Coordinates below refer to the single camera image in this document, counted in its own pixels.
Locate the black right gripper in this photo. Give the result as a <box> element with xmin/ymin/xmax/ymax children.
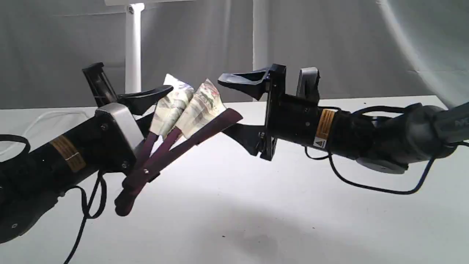
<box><xmin>217</xmin><ymin>64</ymin><xmax>336</xmax><ymax>157</ymax></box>

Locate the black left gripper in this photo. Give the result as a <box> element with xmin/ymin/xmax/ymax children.
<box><xmin>82</xmin><ymin>62</ymin><xmax>174</xmax><ymax>172</ymax></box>

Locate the painted paper folding fan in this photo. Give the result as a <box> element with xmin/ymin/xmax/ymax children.
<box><xmin>114</xmin><ymin>74</ymin><xmax>243</xmax><ymax>217</ymax></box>

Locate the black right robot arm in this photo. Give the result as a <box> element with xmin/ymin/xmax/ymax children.
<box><xmin>218</xmin><ymin>64</ymin><xmax>468</xmax><ymax>174</ymax></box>

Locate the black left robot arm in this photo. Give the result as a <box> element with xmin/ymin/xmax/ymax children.
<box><xmin>0</xmin><ymin>62</ymin><xmax>173</xmax><ymax>243</ymax></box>

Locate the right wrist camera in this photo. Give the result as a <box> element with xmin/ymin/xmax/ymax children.
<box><xmin>295</xmin><ymin>67</ymin><xmax>320</xmax><ymax>105</ymax></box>

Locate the white power cable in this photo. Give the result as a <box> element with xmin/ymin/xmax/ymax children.
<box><xmin>0</xmin><ymin>111</ymin><xmax>96</xmax><ymax>151</ymax></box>

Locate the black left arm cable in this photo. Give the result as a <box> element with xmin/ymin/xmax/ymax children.
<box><xmin>0</xmin><ymin>134</ymin><xmax>107</xmax><ymax>264</ymax></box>

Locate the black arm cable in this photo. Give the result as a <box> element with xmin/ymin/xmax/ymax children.
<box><xmin>0</xmin><ymin>134</ymin><xmax>107</xmax><ymax>264</ymax></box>
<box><xmin>304</xmin><ymin>104</ymin><xmax>469</xmax><ymax>195</ymax></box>

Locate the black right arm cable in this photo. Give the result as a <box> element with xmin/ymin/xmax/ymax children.
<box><xmin>304</xmin><ymin>104</ymin><xmax>469</xmax><ymax>195</ymax></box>

